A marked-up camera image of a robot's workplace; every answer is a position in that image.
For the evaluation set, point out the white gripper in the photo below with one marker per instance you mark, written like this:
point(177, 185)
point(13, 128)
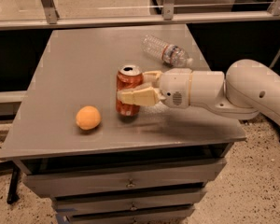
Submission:
point(174, 87)

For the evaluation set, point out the red coke can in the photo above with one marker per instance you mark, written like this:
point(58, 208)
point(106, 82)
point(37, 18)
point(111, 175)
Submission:
point(128, 76)

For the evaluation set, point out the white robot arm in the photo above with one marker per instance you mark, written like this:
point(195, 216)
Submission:
point(245, 90)

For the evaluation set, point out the clear plastic water bottle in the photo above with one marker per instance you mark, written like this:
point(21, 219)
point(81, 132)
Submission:
point(166, 52)

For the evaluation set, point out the orange fruit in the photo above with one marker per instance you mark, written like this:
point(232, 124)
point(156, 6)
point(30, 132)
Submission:
point(88, 118)

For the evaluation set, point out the grey drawer cabinet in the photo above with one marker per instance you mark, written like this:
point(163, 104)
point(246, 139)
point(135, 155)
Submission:
point(103, 162)

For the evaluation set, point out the top grey drawer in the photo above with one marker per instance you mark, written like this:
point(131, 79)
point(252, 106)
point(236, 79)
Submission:
point(125, 178)

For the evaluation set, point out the grey drawer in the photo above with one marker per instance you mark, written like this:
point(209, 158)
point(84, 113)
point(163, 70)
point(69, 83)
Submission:
point(128, 202)
point(125, 178)
point(135, 217)

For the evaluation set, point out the bottom grey drawer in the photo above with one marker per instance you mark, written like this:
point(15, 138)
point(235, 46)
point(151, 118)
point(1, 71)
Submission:
point(135, 217)

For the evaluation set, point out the middle grey drawer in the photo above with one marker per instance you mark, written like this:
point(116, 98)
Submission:
point(128, 202)

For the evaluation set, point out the black stand leg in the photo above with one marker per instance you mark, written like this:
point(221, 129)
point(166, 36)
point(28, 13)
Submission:
point(12, 195)

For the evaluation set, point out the metal railing frame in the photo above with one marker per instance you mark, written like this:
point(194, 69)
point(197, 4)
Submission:
point(54, 14)

